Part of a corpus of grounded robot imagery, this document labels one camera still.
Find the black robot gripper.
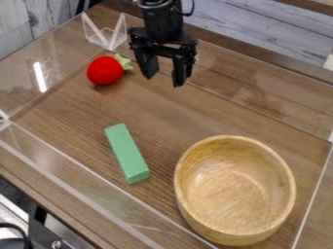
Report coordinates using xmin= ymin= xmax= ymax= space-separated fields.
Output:
xmin=127 ymin=3 xmax=198 ymax=88

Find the red plush strawberry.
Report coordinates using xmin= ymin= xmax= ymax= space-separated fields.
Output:
xmin=86 ymin=53 xmax=134 ymax=86

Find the round wooden bowl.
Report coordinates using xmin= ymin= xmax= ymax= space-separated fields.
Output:
xmin=174 ymin=135 xmax=297 ymax=246

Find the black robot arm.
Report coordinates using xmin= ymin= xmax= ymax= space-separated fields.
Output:
xmin=127 ymin=0 xmax=198 ymax=88

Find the green rectangular block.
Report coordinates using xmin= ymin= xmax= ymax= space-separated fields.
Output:
xmin=105 ymin=124 xmax=151 ymax=185

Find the clear acrylic enclosure wall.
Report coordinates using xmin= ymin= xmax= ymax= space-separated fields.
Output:
xmin=0 ymin=112 xmax=217 ymax=249

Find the black table leg bracket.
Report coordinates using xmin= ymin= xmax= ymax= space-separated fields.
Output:
xmin=28 ymin=205 xmax=74 ymax=249

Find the black cable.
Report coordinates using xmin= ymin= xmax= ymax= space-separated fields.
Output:
xmin=0 ymin=223 xmax=34 ymax=249

